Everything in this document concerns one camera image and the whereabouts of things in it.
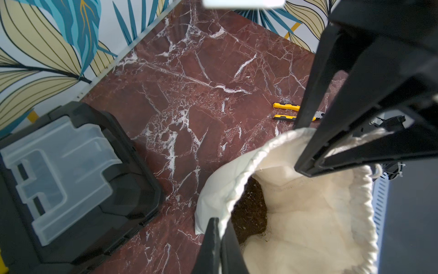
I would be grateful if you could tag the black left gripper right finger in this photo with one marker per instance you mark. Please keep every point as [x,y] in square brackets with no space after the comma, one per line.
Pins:
[232,261]

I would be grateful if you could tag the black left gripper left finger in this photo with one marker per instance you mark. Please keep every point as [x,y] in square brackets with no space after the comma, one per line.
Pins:
[208,259]

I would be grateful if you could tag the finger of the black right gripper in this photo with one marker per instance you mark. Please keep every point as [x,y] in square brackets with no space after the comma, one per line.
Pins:
[370,90]

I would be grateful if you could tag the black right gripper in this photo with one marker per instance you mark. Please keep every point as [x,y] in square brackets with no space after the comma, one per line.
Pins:
[404,32]

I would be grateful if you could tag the cream cloth drawstring soil bag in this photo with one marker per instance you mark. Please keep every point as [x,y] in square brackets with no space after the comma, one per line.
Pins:
[319,225]

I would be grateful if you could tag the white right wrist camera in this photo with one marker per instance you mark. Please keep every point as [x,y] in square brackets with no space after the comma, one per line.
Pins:
[243,4]

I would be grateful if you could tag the black toolbox yellow handle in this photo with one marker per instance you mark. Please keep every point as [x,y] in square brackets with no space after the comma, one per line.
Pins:
[74,189]

